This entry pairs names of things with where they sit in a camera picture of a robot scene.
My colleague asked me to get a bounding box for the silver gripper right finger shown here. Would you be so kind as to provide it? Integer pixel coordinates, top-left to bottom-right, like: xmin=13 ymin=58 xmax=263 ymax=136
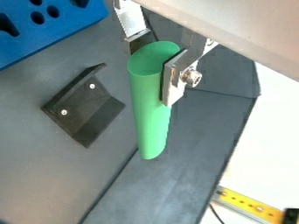
xmin=161 ymin=28 xmax=219 ymax=107

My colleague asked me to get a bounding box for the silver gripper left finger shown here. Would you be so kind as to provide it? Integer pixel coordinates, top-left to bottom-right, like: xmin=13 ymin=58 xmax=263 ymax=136
xmin=113 ymin=0 xmax=155 ymax=55

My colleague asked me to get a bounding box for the green oval cylinder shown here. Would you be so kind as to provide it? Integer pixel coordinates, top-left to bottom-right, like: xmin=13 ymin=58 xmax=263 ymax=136
xmin=127 ymin=41 xmax=180 ymax=159

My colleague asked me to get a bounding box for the black cradle fixture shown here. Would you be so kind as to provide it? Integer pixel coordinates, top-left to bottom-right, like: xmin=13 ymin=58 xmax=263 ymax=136
xmin=41 ymin=63 xmax=125 ymax=148

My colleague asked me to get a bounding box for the blue shape sorter block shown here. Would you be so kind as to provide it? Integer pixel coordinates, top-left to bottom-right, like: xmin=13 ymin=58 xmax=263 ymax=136
xmin=0 ymin=0 xmax=108 ymax=70

